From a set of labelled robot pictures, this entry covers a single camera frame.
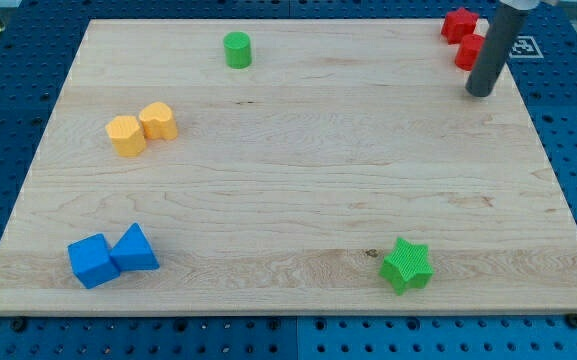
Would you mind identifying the white fiducial marker tag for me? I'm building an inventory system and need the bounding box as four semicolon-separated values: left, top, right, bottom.
509;35;543;59

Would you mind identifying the yellow heart block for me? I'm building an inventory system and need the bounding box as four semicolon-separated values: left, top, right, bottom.
139;102;178;140

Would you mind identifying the green star block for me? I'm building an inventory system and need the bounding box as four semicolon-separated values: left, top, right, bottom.
379;237;434;296

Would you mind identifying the red cylinder block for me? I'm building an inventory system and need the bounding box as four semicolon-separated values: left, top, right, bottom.
454;34;485;71

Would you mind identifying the blue triangle block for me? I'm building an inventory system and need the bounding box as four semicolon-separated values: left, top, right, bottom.
110;223;160;272

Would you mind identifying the wooden board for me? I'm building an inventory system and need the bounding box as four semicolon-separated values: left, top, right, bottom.
0;19;577;317

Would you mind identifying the red star block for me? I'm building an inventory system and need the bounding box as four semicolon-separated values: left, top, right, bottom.
441;7;479;44

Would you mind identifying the yellow pentagon block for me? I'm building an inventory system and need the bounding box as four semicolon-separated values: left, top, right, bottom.
105;115;146;157

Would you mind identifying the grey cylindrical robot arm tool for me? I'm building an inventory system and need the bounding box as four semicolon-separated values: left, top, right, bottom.
465;0;540;98

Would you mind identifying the blue cube block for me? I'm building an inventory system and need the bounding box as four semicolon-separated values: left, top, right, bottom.
67;233;120;289

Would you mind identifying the green cylinder block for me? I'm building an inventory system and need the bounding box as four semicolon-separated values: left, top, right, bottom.
223;31;252;69

